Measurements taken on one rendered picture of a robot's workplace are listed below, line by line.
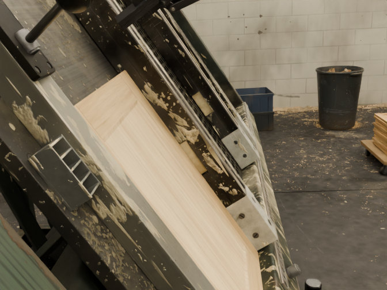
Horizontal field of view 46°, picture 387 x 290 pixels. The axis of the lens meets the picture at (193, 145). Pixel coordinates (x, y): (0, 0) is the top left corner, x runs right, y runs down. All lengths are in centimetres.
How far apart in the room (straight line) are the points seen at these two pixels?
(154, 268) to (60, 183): 16
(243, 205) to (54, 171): 57
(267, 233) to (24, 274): 75
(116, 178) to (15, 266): 24
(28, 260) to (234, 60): 572
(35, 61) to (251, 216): 62
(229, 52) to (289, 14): 88
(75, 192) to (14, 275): 19
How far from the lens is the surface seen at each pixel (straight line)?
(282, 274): 96
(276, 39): 602
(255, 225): 100
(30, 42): 52
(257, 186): 133
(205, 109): 146
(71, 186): 49
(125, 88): 84
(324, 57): 617
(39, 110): 51
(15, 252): 33
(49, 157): 48
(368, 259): 280
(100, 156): 53
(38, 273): 34
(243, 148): 149
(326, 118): 522
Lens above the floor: 142
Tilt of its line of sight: 18 degrees down
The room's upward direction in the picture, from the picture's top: 3 degrees counter-clockwise
